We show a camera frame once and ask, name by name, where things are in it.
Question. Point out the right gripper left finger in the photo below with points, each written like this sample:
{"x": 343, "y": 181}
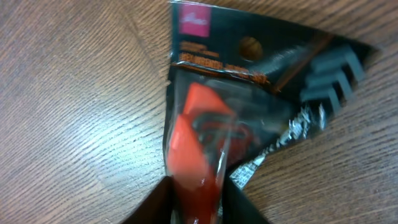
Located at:
{"x": 157, "y": 207}

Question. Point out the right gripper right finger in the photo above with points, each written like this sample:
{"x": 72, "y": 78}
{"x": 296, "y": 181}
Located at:
{"x": 237, "y": 208}

